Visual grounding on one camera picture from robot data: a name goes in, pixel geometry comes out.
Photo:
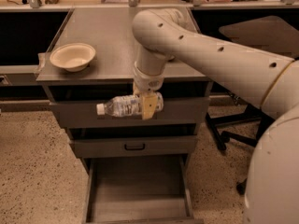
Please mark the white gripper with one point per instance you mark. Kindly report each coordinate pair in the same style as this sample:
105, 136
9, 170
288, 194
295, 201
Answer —
148, 80

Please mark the clear plastic water bottle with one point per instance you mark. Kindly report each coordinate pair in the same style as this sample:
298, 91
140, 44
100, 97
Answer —
126, 106

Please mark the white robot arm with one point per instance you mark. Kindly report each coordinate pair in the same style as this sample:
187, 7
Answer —
161, 36

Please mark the grey drawer cabinet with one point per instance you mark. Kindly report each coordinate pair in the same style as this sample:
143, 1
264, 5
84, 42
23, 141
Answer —
110, 73

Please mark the grey top drawer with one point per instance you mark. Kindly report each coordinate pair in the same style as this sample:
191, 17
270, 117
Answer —
83, 114

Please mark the grey drawer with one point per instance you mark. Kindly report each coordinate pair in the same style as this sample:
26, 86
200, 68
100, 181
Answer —
129, 147
83, 114
138, 190

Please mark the grey middle drawer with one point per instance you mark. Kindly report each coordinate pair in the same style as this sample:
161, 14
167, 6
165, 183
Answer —
129, 147

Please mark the grey bottom drawer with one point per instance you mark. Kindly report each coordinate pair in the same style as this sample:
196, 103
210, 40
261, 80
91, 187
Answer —
138, 190

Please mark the white paper bowl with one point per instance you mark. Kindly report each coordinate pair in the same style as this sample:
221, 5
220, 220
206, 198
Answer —
73, 57

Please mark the black office chair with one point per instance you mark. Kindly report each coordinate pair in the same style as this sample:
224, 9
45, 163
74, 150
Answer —
269, 82

